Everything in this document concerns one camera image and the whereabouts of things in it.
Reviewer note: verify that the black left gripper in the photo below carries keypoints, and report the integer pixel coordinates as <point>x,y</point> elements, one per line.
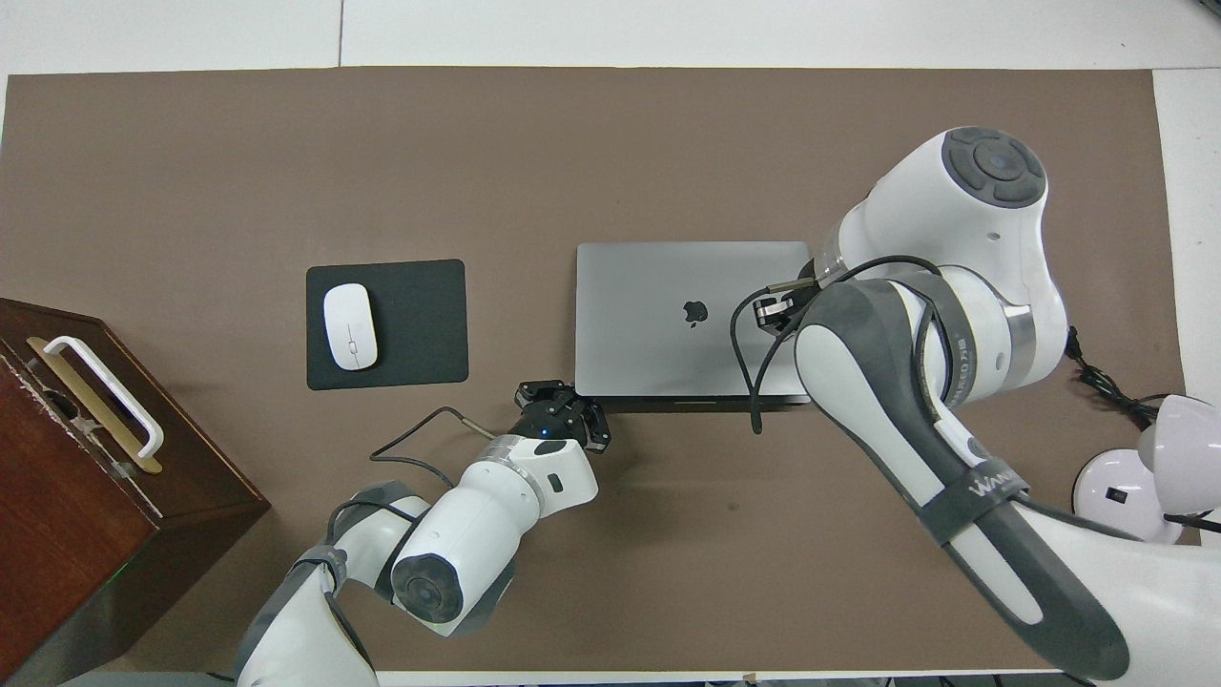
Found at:
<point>548,422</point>

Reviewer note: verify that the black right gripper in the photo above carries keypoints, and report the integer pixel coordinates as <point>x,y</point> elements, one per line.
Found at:
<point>799,298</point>

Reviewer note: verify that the grey aluminium laptop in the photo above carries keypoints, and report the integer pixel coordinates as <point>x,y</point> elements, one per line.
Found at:
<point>658,315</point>

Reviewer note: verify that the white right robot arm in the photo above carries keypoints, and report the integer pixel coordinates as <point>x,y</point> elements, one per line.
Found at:
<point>963,286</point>

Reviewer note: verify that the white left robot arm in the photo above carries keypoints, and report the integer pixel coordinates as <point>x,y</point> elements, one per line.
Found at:
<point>467,534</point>

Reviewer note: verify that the black mouse pad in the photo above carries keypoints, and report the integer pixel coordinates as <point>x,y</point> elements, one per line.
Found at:
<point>420,324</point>

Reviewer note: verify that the brown table mat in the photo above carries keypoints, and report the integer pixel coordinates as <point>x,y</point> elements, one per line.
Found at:
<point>610,153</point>

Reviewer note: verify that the white computer mouse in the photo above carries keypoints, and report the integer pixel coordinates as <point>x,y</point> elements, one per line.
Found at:
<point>350,326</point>

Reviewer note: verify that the white desk lamp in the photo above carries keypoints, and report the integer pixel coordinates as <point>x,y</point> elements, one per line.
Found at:
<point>1111,491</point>

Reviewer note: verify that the dark brown wooden box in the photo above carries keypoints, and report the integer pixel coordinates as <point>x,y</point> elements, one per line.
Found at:
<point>67,534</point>

